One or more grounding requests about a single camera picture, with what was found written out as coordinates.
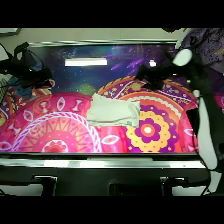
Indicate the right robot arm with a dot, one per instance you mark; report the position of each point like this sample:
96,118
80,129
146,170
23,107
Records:
203,110

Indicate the purple patterned garment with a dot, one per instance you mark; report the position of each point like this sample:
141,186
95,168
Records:
210,43

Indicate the silver frame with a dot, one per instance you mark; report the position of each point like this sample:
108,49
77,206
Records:
106,163

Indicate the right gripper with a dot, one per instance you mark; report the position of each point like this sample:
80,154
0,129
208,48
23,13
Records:
151,76

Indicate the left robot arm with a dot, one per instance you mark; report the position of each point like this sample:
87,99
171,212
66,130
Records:
25,68

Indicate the white garment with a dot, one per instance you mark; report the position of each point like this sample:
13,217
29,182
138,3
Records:
113,110

